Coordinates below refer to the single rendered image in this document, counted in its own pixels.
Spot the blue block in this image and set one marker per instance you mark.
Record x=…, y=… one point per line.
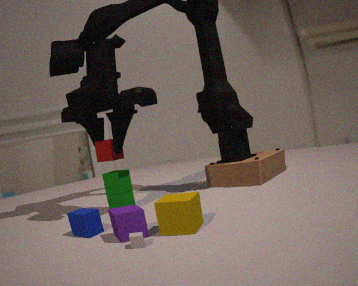
x=85, y=222

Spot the yellow cube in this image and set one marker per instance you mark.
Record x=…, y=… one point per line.
x=179, y=214

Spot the purple block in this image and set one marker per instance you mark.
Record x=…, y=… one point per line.
x=126, y=220

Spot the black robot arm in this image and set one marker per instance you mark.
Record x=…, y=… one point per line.
x=218, y=102

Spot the green block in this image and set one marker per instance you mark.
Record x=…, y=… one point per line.
x=120, y=200
x=117, y=182

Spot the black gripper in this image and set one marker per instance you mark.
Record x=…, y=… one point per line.
x=122, y=105

